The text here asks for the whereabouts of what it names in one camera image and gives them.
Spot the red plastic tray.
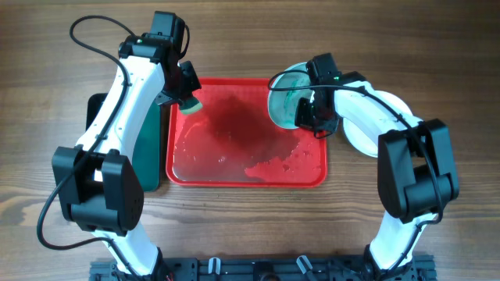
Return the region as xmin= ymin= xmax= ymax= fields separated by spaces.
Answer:
xmin=166 ymin=77 xmax=328 ymax=188

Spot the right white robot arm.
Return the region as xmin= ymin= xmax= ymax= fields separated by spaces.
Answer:
xmin=284 ymin=73 xmax=459 ymax=279

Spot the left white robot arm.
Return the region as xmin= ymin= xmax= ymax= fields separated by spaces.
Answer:
xmin=47 ymin=32 xmax=202 ymax=280

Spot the teal plate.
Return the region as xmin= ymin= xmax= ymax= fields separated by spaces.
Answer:
xmin=268 ymin=62 xmax=314 ymax=130
xmin=336 ymin=91 xmax=406 ymax=158

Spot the black mounting rail base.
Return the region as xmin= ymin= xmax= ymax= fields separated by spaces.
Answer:
xmin=88 ymin=255 xmax=438 ymax=281

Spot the green yellow sponge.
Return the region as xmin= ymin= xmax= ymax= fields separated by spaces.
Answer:
xmin=179 ymin=97 xmax=203 ymax=115

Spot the black tray with water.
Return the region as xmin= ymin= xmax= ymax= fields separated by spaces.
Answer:
xmin=84 ymin=92 xmax=163 ymax=193

